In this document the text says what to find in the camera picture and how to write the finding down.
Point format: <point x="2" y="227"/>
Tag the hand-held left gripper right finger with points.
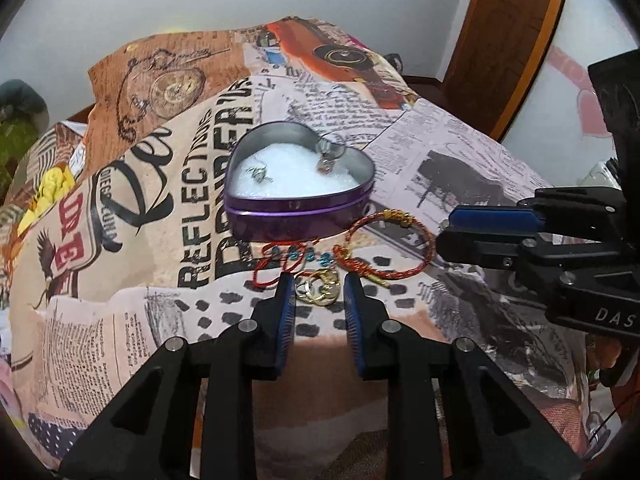
<point x="350" y="315"/>

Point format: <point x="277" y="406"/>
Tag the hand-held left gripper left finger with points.
<point x="286" y="310"/>

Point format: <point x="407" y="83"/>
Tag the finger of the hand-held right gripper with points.
<point x="492" y="218"/>
<point x="480" y="250"/>

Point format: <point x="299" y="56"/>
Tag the purple heart-shaped tin box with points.
<point x="300" y="215"/>

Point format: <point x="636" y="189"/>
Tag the white foam pad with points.
<point x="292" y="175"/>

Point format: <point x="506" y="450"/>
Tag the silver earrings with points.
<point x="260" y="173"/>

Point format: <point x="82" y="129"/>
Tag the wooden headboard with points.
<point x="425" y="83"/>

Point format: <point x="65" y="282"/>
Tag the printed blanket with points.
<point x="150" y="240"/>

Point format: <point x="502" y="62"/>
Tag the wooden door frame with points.
<point x="505" y="35"/>

